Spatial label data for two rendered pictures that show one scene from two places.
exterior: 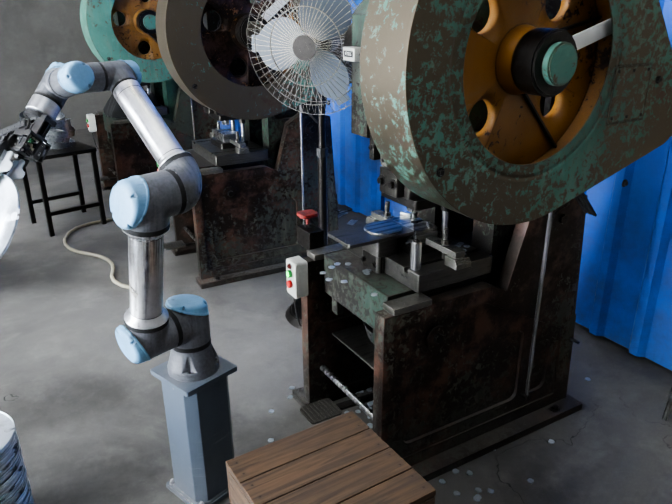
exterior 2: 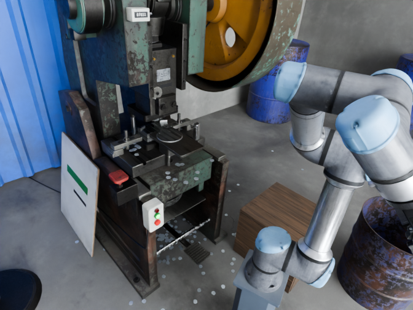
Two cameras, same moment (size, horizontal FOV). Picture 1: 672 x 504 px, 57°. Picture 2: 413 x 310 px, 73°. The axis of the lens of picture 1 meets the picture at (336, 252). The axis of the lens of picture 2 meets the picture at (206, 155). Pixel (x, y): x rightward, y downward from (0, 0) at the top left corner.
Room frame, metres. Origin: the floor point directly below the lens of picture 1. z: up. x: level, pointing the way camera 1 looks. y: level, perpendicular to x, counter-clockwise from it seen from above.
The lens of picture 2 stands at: (2.04, 1.03, 1.44)
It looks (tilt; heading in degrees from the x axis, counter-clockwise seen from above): 33 degrees down; 254
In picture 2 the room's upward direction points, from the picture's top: 5 degrees clockwise
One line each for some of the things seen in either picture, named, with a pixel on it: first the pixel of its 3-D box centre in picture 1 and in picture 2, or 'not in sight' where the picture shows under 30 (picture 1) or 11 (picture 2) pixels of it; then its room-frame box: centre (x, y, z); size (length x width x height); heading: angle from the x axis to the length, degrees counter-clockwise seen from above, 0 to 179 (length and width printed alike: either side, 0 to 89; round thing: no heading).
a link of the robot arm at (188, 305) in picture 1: (186, 319); (273, 248); (1.59, 0.43, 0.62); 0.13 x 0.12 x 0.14; 138
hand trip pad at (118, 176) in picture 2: (307, 221); (119, 182); (2.13, 0.10, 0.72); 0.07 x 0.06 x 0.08; 120
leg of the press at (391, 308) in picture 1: (493, 332); (177, 152); (1.80, -0.52, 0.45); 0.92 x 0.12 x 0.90; 120
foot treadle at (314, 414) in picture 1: (376, 395); (171, 229); (1.89, -0.15, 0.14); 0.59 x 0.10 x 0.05; 120
